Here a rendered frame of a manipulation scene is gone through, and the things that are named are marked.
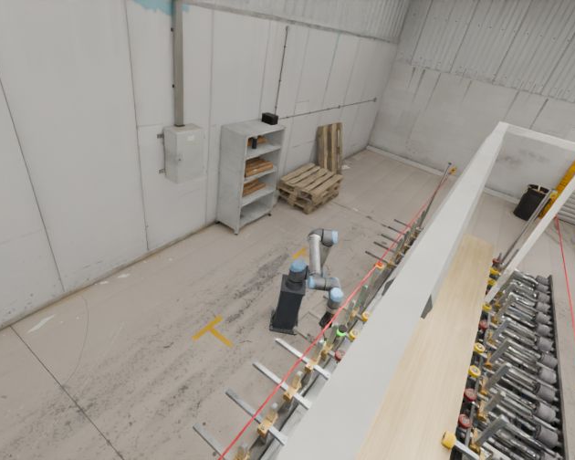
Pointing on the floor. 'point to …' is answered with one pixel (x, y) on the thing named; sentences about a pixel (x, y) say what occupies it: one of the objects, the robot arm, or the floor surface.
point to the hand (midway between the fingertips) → (323, 329)
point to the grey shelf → (231, 140)
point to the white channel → (404, 318)
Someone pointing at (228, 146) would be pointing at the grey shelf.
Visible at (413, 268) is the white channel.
